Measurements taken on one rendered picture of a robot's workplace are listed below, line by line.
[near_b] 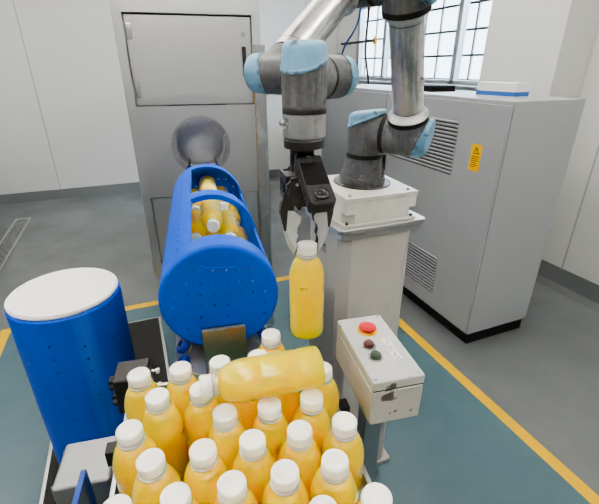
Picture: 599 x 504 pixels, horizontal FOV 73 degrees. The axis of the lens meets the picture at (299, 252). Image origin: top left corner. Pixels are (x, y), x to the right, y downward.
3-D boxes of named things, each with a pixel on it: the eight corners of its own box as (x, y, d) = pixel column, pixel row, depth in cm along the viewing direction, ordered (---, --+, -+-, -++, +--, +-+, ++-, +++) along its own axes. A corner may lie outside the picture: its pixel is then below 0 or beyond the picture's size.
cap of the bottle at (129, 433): (119, 452, 60) (116, 443, 59) (115, 433, 63) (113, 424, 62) (146, 441, 61) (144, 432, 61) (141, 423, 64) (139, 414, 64)
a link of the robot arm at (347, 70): (312, 52, 80) (282, 52, 72) (365, 53, 75) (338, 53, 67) (311, 95, 84) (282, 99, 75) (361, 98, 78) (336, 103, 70)
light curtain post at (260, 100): (272, 320, 280) (263, 45, 209) (273, 325, 275) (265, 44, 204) (263, 321, 279) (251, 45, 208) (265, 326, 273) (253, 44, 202)
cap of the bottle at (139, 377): (123, 383, 73) (122, 375, 72) (142, 370, 75) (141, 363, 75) (136, 392, 71) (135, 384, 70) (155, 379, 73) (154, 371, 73)
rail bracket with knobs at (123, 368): (164, 390, 96) (158, 355, 92) (163, 412, 90) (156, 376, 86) (120, 397, 94) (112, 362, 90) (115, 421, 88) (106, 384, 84)
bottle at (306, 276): (293, 319, 89) (292, 242, 81) (324, 322, 88) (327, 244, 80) (286, 339, 83) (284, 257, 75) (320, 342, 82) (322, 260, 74)
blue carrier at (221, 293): (240, 226, 183) (240, 163, 172) (276, 342, 106) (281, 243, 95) (174, 227, 176) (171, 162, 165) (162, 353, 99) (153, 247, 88)
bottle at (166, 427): (146, 493, 73) (128, 417, 65) (160, 459, 79) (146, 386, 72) (185, 495, 73) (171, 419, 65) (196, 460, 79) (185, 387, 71)
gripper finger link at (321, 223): (324, 238, 84) (317, 196, 79) (333, 249, 78) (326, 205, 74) (310, 241, 83) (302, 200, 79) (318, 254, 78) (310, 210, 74)
